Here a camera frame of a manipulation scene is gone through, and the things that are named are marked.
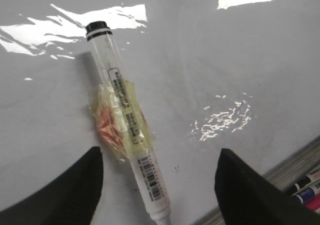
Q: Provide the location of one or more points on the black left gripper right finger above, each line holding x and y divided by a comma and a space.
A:
246, 198

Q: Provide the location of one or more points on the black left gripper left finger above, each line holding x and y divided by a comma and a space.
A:
70, 199

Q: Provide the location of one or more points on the white marker with black cap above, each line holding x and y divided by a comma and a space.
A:
121, 123

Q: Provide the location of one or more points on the pink marker in tray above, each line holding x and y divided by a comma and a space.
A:
313, 204

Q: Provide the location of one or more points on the black capped marker in tray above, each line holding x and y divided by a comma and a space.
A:
308, 179

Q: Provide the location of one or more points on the white whiteboard with aluminium frame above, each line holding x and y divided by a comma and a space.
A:
208, 74

